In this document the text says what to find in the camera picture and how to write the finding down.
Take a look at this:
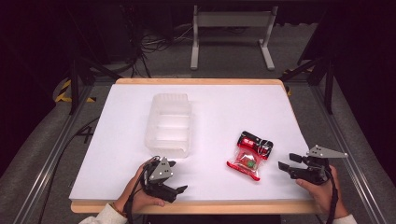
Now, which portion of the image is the white metal desk frame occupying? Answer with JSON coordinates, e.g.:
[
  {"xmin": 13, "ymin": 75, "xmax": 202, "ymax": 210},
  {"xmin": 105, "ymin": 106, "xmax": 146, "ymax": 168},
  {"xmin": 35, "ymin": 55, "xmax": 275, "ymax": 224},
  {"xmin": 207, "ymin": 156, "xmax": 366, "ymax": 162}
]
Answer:
[{"xmin": 190, "ymin": 5, "xmax": 279, "ymax": 71}]

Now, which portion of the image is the person's left hand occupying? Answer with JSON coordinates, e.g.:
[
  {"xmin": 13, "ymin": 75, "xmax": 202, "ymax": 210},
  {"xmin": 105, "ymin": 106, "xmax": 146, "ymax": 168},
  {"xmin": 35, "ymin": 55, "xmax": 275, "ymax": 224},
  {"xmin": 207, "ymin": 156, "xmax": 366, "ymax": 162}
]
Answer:
[{"xmin": 113, "ymin": 163, "xmax": 166, "ymax": 217}]

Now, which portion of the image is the bundle of black cables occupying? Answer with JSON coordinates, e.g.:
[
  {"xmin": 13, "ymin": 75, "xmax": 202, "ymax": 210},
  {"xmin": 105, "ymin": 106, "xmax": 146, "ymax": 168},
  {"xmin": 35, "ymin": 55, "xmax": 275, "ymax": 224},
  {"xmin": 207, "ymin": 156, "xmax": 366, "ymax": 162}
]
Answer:
[{"xmin": 122, "ymin": 4, "xmax": 195, "ymax": 78}]

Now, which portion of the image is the person's right hand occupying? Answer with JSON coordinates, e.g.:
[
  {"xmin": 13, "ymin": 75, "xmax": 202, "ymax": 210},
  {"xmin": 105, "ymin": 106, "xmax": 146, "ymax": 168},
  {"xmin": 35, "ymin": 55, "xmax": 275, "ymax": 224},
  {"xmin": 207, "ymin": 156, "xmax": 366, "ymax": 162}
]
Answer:
[{"xmin": 295, "ymin": 165, "xmax": 350, "ymax": 220}]

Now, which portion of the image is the red clear snack packet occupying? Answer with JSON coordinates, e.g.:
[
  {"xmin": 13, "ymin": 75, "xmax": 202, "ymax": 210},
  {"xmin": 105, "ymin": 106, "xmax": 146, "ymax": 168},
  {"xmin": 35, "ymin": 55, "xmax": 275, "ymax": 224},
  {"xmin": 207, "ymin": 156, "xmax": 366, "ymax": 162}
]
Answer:
[{"xmin": 226, "ymin": 130, "xmax": 275, "ymax": 182}]

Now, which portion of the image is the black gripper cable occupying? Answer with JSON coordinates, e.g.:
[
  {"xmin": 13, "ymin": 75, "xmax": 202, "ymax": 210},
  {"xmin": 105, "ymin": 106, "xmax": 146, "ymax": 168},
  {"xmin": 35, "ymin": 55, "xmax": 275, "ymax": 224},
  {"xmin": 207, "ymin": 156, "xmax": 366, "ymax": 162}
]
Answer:
[
  {"xmin": 323, "ymin": 166, "xmax": 340, "ymax": 224},
  {"xmin": 123, "ymin": 155, "xmax": 162, "ymax": 224}
]

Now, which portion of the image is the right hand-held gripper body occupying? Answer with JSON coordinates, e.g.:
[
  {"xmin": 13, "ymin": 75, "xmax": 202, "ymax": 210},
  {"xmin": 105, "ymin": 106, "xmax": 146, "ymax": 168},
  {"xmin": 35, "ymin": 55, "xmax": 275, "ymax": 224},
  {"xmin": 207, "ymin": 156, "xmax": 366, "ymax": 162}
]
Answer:
[{"xmin": 288, "ymin": 144, "xmax": 349, "ymax": 186}]

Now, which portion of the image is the aluminium floor rail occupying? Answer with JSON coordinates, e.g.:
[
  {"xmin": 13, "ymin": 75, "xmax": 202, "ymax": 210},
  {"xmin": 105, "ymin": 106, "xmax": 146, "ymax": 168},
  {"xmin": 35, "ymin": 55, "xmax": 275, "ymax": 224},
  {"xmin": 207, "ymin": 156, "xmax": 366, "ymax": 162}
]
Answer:
[
  {"xmin": 11, "ymin": 84, "xmax": 95, "ymax": 224},
  {"xmin": 308, "ymin": 83, "xmax": 389, "ymax": 224}
]

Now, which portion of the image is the black metal stand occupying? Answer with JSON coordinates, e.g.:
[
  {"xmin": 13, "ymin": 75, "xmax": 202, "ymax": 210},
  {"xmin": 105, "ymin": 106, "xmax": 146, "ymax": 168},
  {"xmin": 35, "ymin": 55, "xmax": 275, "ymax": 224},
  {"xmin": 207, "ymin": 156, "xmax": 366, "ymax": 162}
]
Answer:
[
  {"xmin": 65, "ymin": 6, "xmax": 123, "ymax": 116},
  {"xmin": 277, "ymin": 46, "xmax": 336, "ymax": 116}
]

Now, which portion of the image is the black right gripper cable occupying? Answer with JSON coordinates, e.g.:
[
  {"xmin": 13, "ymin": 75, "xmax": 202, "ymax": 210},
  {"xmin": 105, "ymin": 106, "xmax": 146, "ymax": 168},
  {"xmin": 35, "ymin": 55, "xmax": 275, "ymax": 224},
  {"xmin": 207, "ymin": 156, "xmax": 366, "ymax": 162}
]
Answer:
[{"xmin": 323, "ymin": 166, "xmax": 340, "ymax": 224}]

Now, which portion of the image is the yellow black hazard tape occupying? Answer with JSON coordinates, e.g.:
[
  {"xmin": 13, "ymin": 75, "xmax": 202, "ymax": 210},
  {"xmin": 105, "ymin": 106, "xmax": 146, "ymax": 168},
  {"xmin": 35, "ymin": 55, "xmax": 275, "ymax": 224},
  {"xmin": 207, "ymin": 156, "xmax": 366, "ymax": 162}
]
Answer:
[{"xmin": 54, "ymin": 79, "xmax": 96, "ymax": 104}]

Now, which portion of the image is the white table cover sheet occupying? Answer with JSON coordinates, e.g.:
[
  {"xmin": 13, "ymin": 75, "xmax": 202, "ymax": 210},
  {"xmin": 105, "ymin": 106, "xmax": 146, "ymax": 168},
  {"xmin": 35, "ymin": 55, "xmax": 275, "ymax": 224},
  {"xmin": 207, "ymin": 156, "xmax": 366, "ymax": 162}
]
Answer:
[{"xmin": 68, "ymin": 83, "xmax": 313, "ymax": 202}]

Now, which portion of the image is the black floor cable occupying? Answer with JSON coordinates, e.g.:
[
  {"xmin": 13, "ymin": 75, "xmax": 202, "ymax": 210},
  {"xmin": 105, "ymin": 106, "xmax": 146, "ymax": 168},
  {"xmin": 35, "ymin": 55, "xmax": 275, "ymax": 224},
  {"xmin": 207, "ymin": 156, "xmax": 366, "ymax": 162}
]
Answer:
[{"xmin": 36, "ymin": 116, "xmax": 101, "ymax": 224}]

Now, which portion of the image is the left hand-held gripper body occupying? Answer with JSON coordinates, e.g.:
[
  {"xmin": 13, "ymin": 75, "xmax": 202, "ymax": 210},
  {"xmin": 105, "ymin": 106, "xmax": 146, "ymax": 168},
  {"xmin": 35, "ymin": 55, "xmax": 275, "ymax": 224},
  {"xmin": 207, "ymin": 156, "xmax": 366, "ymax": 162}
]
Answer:
[{"xmin": 141, "ymin": 156, "xmax": 179, "ymax": 203}]

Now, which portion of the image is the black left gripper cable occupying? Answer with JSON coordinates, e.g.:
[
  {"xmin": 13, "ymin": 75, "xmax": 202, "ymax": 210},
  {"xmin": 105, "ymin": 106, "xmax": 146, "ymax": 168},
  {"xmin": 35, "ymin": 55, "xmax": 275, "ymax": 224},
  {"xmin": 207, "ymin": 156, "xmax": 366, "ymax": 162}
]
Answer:
[{"xmin": 123, "ymin": 155, "xmax": 162, "ymax": 224}]

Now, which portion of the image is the translucent plastic container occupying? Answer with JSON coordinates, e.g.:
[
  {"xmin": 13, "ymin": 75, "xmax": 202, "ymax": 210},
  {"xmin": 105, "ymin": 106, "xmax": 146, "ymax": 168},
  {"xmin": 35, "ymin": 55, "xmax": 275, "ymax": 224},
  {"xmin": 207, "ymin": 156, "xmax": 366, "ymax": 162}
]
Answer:
[{"xmin": 144, "ymin": 92, "xmax": 193, "ymax": 159}]

